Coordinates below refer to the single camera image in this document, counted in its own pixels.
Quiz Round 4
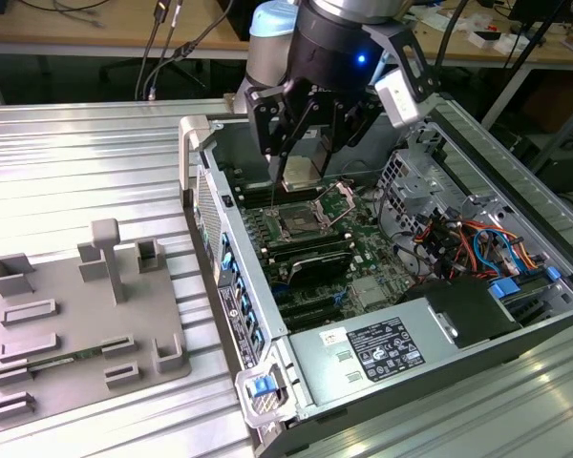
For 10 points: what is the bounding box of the black expansion slot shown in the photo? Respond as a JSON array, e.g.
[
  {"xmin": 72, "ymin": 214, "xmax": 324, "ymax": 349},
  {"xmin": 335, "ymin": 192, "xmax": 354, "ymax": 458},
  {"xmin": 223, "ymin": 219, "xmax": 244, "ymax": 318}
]
[{"xmin": 281, "ymin": 298, "xmax": 348, "ymax": 330}]

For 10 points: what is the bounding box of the black plastic shroud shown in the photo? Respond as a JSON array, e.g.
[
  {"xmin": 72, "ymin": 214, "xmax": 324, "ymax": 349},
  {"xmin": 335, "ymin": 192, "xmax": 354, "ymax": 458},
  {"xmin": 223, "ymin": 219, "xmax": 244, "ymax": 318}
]
[{"xmin": 393, "ymin": 275, "xmax": 525, "ymax": 349}]

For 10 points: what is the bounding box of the black camera cable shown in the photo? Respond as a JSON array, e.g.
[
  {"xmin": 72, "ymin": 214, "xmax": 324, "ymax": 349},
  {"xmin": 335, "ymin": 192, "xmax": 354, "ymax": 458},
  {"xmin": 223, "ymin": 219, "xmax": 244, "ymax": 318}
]
[
  {"xmin": 136, "ymin": 0, "xmax": 171, "ymax": 101},
  {"xmin": 145, "ymin": 0, "xmax": 235, "ymax": 101},
  {"xmin": 433, "ymin": 0, "xmax": 465, "ymax": 68}
]

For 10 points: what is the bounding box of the small white box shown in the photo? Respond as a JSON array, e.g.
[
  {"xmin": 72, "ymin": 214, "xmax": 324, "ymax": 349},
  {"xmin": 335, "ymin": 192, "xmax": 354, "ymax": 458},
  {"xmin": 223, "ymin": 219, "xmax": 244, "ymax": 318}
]
[{"xmin": 467, "ymin": 29, "xmax": 503, "ymax": 51}]

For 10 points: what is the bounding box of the black camera bracket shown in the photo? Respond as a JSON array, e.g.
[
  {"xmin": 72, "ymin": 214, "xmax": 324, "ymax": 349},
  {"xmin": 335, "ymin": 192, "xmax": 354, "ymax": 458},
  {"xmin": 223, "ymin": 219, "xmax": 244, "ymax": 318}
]
[{"xmin": 362, "ymin": 21, "xmax": 443, "ymax": 104}]

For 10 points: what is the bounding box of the blue case latch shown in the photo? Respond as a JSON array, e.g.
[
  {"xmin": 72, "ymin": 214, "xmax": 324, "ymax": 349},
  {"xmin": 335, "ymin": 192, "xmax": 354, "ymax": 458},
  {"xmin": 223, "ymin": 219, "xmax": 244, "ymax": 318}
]
[{"xmin": 247, "ymin": 376, "xmax": 274, "ymax": 398}]

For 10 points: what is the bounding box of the silver CPU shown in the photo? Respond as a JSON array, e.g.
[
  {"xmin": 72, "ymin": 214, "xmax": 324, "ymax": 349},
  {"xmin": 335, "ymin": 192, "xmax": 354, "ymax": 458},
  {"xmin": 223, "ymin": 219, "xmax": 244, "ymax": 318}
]
[{"xmin": 281, "ymin": 156, "xmax": 325, "ymax": 193}]

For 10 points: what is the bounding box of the metal socket cover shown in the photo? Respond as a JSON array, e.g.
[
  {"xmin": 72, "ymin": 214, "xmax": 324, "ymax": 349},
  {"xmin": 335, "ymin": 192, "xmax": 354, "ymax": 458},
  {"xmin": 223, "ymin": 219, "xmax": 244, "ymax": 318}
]
[{"xmin": 314, "ymin": 179, "xmax": 362, "ymax": 225}]

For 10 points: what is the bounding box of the silver drive cage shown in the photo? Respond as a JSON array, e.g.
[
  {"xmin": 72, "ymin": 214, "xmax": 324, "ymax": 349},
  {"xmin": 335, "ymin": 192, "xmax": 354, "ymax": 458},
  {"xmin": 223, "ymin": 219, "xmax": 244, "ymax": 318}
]
[{"xmin": 376, "ymin": 147, "xmax": 464, "ymax": 230}]

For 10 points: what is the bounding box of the green motherboard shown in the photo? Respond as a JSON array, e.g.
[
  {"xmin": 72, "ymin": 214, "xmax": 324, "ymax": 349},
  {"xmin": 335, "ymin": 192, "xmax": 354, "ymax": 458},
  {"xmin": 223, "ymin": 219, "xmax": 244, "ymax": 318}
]
[{"xmin": 233, "ymin": 176, "xmax": 412, "ymax": 335}]

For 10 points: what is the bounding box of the open black PC case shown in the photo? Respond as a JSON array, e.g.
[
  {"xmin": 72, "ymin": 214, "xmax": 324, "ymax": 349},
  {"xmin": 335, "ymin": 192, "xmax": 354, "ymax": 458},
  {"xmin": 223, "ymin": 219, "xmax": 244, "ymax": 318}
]
[{"xmin": 179, "ymin": 107, "xmax": 573, "ymax": 458}]

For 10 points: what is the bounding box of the grey power supply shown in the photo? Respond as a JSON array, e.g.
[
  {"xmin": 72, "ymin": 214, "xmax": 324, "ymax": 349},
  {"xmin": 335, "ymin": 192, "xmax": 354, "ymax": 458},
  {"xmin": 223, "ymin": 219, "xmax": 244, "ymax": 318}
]
[{"xmin": 286, "ymin": 304, "xmax": 462, "ymax": 410}]

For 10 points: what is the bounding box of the black graphics card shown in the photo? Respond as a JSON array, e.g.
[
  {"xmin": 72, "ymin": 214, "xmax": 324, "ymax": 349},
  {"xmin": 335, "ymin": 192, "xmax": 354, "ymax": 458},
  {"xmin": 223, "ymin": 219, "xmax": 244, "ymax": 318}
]
[{"xmin": 286, "ymin": 248, "xmax": 355, "ymax": 288}]

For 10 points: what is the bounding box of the grey parts rack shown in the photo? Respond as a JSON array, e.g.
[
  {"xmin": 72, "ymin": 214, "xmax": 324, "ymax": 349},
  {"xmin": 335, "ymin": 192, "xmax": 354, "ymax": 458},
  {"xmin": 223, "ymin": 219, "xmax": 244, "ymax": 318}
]
[{"xmin": 0, "ymin": 218, "xmax": 196, "ymax": 424}]

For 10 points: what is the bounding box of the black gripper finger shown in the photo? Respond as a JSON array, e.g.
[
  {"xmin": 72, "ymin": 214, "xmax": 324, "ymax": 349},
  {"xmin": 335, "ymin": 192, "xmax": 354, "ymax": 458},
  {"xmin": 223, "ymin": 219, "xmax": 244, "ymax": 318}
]
[
  {"xmin": 313, "ymin": 92, "xmax": 386, "ymax": 173},
  {"xmin": 245, "ymin": 83, "xmax": 328, "ymax": 190}
]

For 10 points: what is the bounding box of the CPU socket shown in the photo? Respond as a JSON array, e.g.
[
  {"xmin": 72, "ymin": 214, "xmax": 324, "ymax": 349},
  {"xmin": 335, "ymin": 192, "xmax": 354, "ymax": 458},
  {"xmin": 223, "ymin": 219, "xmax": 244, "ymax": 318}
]
[{"xmin": 266, "ymin": 202, "xmax": 338, "ymax": 244}]

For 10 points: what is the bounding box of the black computer tower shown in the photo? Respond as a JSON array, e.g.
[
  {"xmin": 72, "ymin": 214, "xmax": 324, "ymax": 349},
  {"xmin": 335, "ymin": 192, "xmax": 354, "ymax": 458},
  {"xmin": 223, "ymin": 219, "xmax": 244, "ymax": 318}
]
[{"xmin": 524, "ymin": 133, "xmax": 573, "ymax": 192}]

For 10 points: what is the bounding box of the hard disk in blue carrier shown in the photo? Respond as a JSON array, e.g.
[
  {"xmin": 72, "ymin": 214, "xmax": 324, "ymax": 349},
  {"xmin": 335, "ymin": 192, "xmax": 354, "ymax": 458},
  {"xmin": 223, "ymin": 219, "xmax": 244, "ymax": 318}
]
[{"xmin": 489, "ymin": 267, "xmax": 572, "ymax": 326}]

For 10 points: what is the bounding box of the blue wire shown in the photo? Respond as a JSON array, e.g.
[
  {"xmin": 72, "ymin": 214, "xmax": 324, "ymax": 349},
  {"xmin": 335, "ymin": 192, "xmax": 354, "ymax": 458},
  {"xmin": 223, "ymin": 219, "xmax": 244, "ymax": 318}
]
[{"xmin": 472, "ymin": 228, "xmax": 543, "ymax": 274}]

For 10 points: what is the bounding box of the black monitor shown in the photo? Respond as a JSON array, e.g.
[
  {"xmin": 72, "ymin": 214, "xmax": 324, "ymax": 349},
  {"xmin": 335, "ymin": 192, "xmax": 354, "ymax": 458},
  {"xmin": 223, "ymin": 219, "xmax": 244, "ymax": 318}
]
[{"xmin": 508, "ymin": 0, "xmax": 562, "ymax": 23}]

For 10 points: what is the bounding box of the silver chipset heatsink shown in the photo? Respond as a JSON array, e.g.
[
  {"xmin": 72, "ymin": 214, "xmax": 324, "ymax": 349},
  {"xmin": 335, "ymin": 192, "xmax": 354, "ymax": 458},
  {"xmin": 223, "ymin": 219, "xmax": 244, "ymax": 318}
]
[{"xmin": 350, "ymin": 276, "xmax": 384, "ymax": 307}]

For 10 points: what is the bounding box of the green RAM stick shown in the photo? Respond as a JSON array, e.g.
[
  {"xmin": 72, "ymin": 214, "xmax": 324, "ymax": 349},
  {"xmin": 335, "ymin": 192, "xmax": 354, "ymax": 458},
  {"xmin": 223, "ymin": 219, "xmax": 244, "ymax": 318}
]
[{"xmin": 0, "ymin": 345, "xmax": 109, "ymax": 376}]

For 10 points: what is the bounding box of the black RAM slot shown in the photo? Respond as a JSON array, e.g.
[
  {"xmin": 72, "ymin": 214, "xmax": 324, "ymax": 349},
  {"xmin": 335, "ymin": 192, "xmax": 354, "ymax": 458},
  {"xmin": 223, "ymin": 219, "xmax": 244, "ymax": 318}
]
[
  {"xmin": 262, "ymin": 232, "xmax": 348, "ymax": 252},
  {"xmin": 266, "ymin": 240, "xmax": 352, "ymax": 263},
  {"xmin": 236, "ymin": 178, "xmax": 286, "ymax": 192},
  {"xmin": 238, "ymin": 191, "xmax": 319, "ymax": 209}
]

